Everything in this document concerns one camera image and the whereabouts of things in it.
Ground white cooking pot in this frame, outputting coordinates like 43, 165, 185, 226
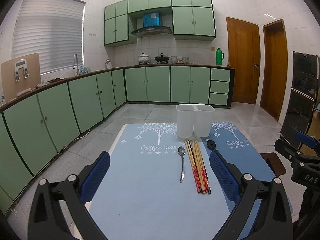
138, 53, 150, 65

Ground dark blue placemat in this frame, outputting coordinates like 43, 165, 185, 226
202, 122, 278, 239

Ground right wooden door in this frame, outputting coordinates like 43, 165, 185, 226
260, 19, 288, 120

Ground left wooden door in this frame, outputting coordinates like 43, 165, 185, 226
226, 17, 260, 104

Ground black range hood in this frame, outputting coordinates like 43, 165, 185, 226
131, 25, 172, 38

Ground chrome kitchen faucet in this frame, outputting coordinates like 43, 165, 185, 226
73, 53, 79, 75

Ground light blue placemat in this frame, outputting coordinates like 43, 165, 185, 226
89, 124, 230, 239

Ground green lower kitchen cabinets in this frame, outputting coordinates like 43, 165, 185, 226
1, 64, 235, 213

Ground black wok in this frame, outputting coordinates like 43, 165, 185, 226
155, 53, 170, 64

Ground wooden door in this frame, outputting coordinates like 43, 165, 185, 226
226, 17, 260, 104
260, 19, 288, 120

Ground silver kettle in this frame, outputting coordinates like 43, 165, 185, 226
105, 59, 112, 69

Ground blue box above hood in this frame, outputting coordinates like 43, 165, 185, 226
143, 12, 161, 28

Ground cardboard box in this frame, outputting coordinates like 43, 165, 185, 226
300, 110, 320, 156

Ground black spoon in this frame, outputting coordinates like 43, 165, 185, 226
207, 140, 216, 151

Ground brown wooden stool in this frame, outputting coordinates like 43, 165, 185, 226
260, 152, 286, 177

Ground black glass cabinet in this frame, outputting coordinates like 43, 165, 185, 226
280, 51, 319, 148

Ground green kitchen cabinets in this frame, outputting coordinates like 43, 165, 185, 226
104, 0, 216, 47
1, 64, 235, 213

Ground white window blind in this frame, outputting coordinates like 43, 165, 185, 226
12, 0, 85, 74

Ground cardboard board with clips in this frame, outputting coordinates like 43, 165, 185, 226
1, 53, 41, 102

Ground green upper kitchen cabinets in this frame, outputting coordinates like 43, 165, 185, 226
104, 0, 216, 47

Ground silver metal spoon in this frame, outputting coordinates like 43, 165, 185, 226
177, 146, 185, 183

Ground red-handled bamboo chopstick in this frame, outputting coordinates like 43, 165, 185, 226
195, 139, 211, 194
191, 140, 208, 194
185, 139, 202, 193
188, 140, 205, 194

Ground green thermos jug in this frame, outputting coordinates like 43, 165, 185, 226
215, 48, 224, 66

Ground white two-compartment utensil holder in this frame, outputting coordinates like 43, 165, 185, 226
176, 104, 215, 138

